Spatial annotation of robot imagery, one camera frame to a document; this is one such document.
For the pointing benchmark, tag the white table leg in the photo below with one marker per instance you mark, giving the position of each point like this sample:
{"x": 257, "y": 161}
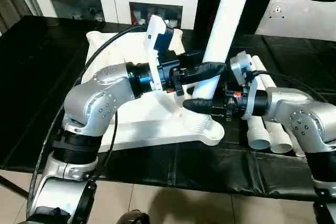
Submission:
{"x": 225, "y": 24}
{"x": 281, "y": 140}
{"x": 298, "y": 145}
{"x": 258, "y": 134}

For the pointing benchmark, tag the white plastic table top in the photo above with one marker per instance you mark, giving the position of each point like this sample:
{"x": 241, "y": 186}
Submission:
{"x": 147, "y": 129}

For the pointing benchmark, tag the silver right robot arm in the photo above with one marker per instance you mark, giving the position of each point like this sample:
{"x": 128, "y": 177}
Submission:
{"x": 302, "y": 111}

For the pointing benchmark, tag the small white cup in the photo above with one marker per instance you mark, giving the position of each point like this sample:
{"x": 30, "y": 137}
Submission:
{"x": 172, "y": 22}
{"x": 143, "y": 20}

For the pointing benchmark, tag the black cabinet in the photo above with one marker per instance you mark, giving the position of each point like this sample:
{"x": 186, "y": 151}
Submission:
{"x": 207, "y": 3}

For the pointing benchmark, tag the red packet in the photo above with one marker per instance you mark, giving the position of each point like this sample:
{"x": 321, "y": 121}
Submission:
{"x": 135, "y": 16}

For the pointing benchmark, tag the white chair back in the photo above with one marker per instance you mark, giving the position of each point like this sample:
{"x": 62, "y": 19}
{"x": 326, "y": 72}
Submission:
{"x": 302, "y": 16}

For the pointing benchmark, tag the dark robot left foot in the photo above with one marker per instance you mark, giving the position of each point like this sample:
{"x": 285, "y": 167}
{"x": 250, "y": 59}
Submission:
{"x": 134, "y": 217}

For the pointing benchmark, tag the black tripod leg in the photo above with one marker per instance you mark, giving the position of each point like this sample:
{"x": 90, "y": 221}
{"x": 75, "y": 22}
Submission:
{"x": 13, "y": 184}

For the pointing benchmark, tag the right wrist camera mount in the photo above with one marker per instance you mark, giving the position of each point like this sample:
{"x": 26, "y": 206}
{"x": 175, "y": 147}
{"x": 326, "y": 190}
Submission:
{"x": 242, "y": 66}

